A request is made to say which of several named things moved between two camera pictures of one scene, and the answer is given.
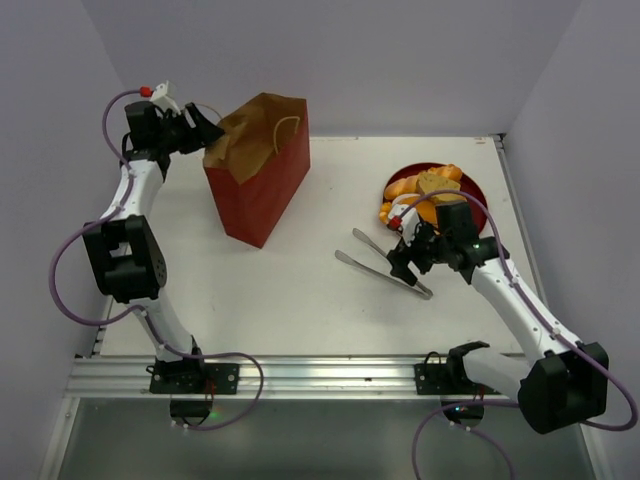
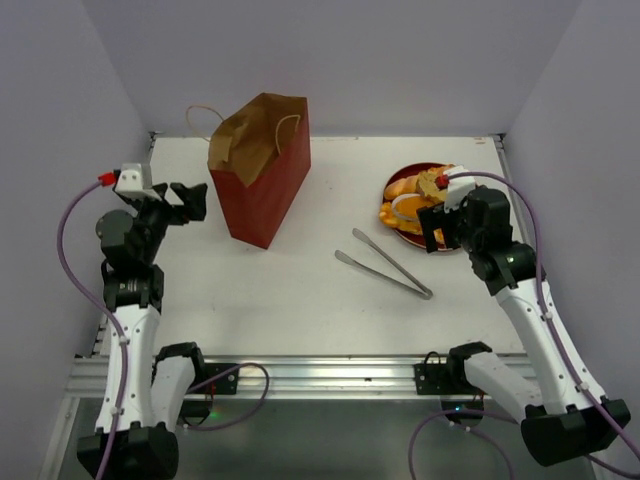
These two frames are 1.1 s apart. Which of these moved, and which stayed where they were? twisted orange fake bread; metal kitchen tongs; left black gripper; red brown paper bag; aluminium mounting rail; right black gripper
Moved: right black gripper; left black gripper
Stayed: aluminium mounting rail; metal kitchen tongs; red brown paper bag; twisted orange fake bread
